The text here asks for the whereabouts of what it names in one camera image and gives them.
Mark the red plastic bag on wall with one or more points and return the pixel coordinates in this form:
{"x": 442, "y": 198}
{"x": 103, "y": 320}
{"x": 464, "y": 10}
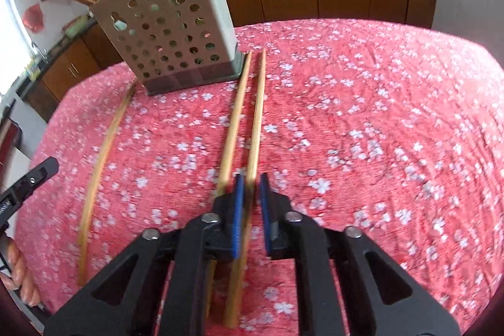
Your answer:
{"x": 32, "y": 18}

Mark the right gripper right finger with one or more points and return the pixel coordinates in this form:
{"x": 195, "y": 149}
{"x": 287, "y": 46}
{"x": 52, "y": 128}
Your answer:
{"x": 345, "y": 283}

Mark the wooden chopstick from holder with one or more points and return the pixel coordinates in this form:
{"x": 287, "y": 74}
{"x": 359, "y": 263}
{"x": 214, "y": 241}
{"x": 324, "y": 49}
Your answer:
{"x": 232, "y": 133}
{"x": 93, "y": 186}

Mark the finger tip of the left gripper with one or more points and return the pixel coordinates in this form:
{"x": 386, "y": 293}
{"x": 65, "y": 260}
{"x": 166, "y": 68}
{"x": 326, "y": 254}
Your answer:
{"x": 13, "y": 198}

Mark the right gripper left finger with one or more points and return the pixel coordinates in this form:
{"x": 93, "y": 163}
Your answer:
{"x": 158, "y": 283}

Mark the red floral tablecloth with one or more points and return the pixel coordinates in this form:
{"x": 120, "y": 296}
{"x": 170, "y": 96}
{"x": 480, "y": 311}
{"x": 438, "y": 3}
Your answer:
{"x": 395, "y": 130}

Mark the person's left hand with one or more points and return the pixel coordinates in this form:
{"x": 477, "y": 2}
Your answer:
{"x": 20, "y": 277}

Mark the perforated beige utensil holder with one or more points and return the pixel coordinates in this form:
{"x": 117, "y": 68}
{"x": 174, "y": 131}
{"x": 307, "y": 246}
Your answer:
{"x": 172, "y": 44}

